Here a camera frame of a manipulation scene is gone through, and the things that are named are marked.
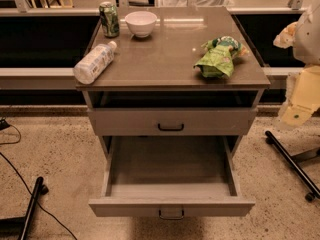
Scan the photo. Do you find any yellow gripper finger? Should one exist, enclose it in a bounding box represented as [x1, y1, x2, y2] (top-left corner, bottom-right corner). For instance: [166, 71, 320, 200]
[278, 65, 320, 127]
[273, 22, 297, 49]

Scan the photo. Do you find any green rice chip bag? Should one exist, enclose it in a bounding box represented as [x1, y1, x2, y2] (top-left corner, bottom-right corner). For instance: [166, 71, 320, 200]
[194, 36, 249, 78]

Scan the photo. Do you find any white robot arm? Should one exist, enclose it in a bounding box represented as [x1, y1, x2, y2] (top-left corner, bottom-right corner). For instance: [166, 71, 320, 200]
[273, 0, 320, 128]

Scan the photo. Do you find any grey drawer cabinet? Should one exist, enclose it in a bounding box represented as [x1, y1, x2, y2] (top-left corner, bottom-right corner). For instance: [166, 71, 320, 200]
[77, 7, 270, 153]

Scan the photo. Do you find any grey open lower drawer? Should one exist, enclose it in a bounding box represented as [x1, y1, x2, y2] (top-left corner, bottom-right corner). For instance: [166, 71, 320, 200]
[89, 136, 255, 220]

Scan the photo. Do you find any grey upper drawer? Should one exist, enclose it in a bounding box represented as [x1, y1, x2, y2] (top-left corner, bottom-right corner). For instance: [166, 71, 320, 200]
[88, 108, 257, 136]

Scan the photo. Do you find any black right stand leg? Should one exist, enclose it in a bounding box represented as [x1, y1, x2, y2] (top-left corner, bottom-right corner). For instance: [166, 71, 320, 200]
[265, 131, 320, 202]

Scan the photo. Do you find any black stand leg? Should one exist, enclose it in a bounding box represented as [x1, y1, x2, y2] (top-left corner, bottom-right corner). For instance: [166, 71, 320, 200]
[265, 131, 320, 202]
[0, 177, 48, 240]

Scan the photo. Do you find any clear plastic bin background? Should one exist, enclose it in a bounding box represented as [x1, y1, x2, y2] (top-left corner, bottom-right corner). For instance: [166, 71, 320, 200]
[155, 0, 234, 7]

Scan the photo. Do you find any white ceramic bowl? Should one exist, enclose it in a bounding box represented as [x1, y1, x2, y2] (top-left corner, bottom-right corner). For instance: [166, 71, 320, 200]
[125, 11, 157, 38]

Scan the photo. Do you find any green soda can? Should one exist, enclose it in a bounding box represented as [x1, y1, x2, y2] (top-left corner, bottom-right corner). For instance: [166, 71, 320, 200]
[99, 1, 120, 38]

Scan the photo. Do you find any clear plastic water bottle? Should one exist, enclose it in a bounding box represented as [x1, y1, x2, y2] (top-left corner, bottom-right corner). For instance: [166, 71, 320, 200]
[73, 41, 117, 85]

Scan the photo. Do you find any black left stand leg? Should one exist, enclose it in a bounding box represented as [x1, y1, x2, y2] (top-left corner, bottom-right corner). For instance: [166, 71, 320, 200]
[0, 177, 48, 240]

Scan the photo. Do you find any black floor cable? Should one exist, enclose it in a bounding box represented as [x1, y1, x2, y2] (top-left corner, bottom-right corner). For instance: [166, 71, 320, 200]
[0, 117, 78, 240]

